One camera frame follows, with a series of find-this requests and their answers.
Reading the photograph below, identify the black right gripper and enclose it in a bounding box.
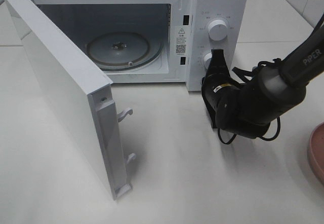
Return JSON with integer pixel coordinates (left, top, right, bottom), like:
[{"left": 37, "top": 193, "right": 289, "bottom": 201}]
[{"left": 201, "top": 49, "right": 243, "bottom": 128}]

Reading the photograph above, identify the pink round plate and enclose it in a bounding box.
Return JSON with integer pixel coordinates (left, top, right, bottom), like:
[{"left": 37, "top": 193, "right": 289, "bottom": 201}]
[{"left": 307, "top": 123, "right": 323, "bottom": 184}]

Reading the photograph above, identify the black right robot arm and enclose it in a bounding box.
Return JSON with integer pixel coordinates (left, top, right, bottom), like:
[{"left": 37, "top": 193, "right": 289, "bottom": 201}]
[{"left": 201, "top": 18, "right": 323, "bottom": 144}]

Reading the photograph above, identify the lower white control knob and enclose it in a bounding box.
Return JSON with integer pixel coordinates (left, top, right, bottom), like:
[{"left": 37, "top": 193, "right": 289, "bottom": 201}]
[{"left": 202, "top": 52, "right": 212, "bottom": 69}]

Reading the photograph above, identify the white control knob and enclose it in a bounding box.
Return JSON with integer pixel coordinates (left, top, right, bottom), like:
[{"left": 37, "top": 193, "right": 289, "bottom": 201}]
[
  {"left": 208, "top": 18, "right": 228, "bottom": 41},
  {"left": 202, "top": 52, "right": 212, "bottom": 69}
]

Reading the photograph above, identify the upper white control knob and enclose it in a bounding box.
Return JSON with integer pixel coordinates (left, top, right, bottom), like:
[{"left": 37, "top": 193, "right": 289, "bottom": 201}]
[{"left": 208, "top": 18, "right": 228, "bottom": 41}]

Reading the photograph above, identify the white warning label sticker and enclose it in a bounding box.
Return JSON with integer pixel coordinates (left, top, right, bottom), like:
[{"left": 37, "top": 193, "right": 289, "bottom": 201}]
[{"left": 175, "top": 26, "right": 189, "bottom": 55}]

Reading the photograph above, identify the white microwave oven body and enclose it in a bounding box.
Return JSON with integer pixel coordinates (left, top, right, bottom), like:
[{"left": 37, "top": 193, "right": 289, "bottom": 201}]
[{"left": 32, "top": 0, "right": 246, "bottom": 91}]

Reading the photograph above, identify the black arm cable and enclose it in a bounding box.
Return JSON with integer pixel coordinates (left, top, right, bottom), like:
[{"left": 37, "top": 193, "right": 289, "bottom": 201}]
[{"left": 217, "top": 64, "right": 281, "bottom": 144}]

